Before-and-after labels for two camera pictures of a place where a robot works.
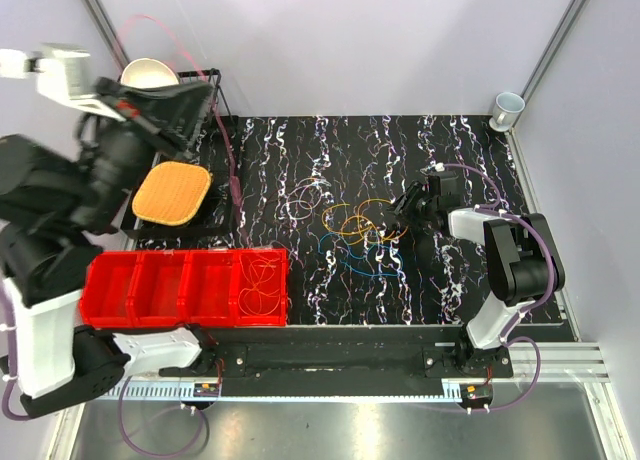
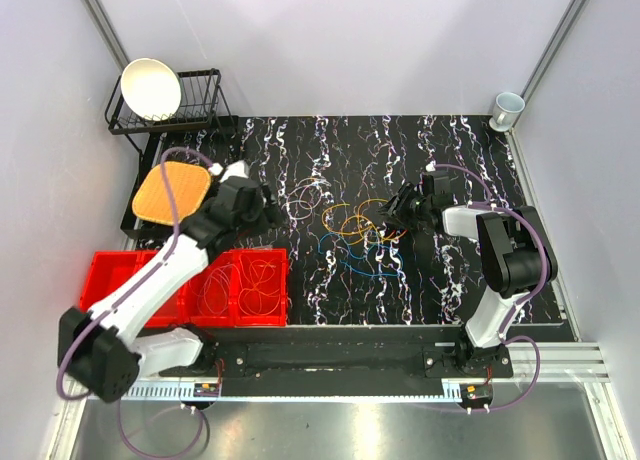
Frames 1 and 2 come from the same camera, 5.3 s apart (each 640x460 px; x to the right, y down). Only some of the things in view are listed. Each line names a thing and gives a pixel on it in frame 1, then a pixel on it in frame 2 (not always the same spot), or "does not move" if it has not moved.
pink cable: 232,157 to 203,290
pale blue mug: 507,106 does not move
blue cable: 362,257 does not move
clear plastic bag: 261,287 does not move
